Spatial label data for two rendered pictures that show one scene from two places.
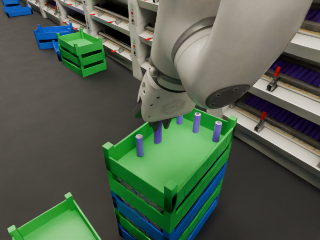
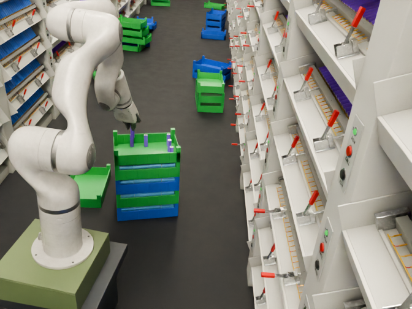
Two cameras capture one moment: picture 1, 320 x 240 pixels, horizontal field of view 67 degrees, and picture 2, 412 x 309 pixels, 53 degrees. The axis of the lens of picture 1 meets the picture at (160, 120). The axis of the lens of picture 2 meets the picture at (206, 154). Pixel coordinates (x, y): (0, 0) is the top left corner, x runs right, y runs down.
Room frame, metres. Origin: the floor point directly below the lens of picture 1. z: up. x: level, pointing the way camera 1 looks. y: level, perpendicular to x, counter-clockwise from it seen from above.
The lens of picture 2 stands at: (-0.71, -1.30, 1.34)
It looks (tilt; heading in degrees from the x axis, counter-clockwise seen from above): 30 degrees down; 37
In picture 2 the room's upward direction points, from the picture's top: 4 degrees clockwise
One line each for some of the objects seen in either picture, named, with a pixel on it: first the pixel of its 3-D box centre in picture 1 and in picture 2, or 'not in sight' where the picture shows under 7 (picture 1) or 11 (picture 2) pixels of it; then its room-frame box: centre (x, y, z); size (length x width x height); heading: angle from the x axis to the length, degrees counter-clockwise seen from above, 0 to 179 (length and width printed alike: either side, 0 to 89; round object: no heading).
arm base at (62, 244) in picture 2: not in sight; (61, 225); (-0.20, -0.36, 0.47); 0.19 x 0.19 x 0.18
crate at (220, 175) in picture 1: (172, 182); (146, 174); (0.46, -0.04, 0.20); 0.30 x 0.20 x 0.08; 142
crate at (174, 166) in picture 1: (174, 142); (146, 146); (0.46, -0.04, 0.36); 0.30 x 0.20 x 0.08; 142
